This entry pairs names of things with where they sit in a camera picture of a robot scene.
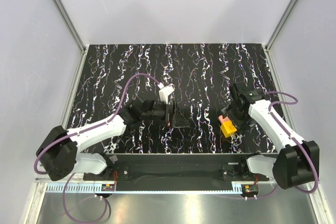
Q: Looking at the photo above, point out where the right aluminium frame post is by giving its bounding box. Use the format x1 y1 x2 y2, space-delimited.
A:
265 0 299 51

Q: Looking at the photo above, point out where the yellow socket cube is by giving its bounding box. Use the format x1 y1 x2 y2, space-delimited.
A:
220 120 237 138

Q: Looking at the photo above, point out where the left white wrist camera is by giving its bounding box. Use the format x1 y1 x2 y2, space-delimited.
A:
157 83 175 104

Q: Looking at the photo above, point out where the pink plug adapter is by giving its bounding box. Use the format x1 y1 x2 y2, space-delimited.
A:
218 115 232 124

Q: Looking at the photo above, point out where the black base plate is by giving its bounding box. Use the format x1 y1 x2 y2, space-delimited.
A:
83 153 270 192

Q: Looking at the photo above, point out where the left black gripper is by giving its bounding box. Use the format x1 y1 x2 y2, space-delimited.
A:
141 100 190 128

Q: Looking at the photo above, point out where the aluminium frame post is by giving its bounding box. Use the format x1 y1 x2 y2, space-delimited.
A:
265 0 299 51
52 0 87 53

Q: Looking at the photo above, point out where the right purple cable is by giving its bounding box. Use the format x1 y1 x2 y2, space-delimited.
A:
246 91 320 198

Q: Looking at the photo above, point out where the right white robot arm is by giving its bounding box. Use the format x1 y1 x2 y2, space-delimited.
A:
218 82 320 194

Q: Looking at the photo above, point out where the slotted cable duct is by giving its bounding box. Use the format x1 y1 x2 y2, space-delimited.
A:
46 183 116 194

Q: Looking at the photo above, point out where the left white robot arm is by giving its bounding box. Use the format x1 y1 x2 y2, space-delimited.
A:
36 98 190 182

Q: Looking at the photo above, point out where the left aluminium frame post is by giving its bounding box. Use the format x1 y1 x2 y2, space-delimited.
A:
52 0 87 53

